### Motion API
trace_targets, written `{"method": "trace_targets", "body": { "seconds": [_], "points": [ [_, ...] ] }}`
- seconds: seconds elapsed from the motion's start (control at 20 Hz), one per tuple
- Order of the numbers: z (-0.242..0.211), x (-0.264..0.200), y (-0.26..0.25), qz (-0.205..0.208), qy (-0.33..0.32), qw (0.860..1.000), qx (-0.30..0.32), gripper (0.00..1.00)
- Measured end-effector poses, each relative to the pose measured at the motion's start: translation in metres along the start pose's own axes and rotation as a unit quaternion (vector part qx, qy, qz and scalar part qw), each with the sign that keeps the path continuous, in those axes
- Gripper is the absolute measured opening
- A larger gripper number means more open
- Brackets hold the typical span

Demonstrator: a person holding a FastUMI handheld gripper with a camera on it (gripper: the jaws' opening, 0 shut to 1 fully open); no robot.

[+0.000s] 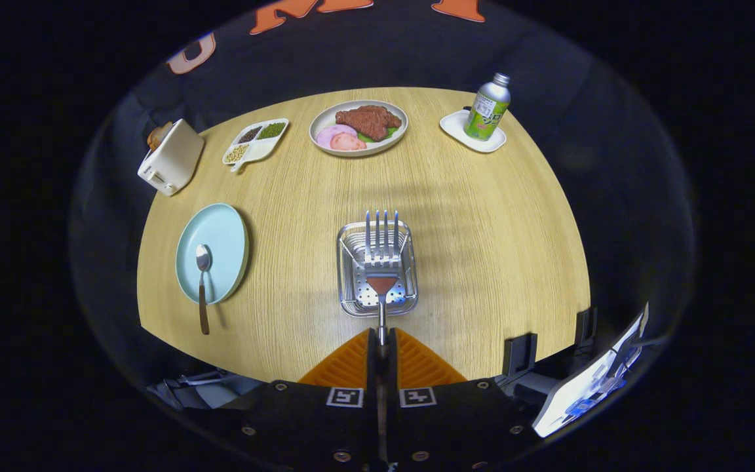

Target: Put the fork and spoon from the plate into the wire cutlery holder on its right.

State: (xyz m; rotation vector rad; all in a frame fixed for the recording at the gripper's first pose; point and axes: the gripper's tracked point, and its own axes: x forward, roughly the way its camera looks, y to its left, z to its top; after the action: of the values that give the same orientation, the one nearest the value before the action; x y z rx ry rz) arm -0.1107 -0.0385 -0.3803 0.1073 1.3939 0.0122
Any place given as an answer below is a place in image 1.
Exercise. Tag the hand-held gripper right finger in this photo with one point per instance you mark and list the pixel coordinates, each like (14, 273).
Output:
(391, 373)

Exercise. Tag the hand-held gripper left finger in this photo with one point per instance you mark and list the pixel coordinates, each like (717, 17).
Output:
(373, 373)

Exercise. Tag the black table clamp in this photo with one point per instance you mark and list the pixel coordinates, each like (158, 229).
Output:
(586, 326)
(520, 354)

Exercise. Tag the dark grey bag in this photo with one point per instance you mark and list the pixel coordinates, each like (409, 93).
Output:
(207, 393)

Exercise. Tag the white flat panel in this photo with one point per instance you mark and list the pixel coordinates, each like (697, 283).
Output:
(580, 393)

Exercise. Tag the light blue plate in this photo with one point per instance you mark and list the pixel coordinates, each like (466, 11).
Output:
(223, 236)

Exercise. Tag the pink ham slice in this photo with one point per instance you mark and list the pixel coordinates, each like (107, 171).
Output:
(348, 142)
(328, 134)

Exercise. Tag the green lettuce leaf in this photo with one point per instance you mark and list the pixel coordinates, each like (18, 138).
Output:
(387, 134)

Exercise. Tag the white divided dish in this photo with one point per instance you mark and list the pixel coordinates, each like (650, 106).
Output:
(259, 152)

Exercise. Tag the brown steak piece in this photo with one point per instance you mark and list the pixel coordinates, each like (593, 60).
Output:
(367, 121)

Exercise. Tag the small white saucer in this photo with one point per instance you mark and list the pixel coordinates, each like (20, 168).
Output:
(456, 124)

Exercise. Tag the yellow soybeans pile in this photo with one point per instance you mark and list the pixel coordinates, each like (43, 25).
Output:
(236, 153)

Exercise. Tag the white round food plate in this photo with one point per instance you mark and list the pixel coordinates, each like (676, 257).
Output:
(325, 118)

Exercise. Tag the green beans pile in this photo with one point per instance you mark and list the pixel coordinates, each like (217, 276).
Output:
(271, 130)

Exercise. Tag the dark red beans pile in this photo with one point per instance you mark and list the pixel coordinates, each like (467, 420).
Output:
(250, 134)

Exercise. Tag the green label drink bottle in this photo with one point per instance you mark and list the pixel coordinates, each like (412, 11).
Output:
(485, 111)

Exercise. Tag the cream white toaster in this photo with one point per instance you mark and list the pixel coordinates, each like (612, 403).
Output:
(174, 160)

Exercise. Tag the toast bread slice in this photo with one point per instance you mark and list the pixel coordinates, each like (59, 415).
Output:
(158, 136)

